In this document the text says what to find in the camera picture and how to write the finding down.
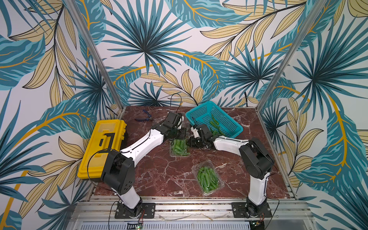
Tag yellow black toolbox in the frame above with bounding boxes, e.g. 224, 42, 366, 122
78, 119, 127, 180

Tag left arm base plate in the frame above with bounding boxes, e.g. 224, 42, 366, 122
115, 203, 156, 219

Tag teal perforated plastic basket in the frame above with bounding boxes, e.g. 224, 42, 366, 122
186, 101, 243, 138

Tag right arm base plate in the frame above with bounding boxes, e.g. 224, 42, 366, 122
231, 202, 272, 218

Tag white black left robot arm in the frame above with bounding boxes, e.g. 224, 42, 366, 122
101, 112, 186, 217

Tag clear clamshell container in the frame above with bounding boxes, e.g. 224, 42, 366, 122
170, 139, 190, 157
192, 160, 224, 196

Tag aluminium frame rail front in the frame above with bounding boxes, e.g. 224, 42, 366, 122
71, 196, 314, 223

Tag blue handled pliers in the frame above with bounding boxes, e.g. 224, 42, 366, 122
134, 109, 153, 122

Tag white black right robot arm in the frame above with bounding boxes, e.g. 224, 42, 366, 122
189, 124, 275, 217

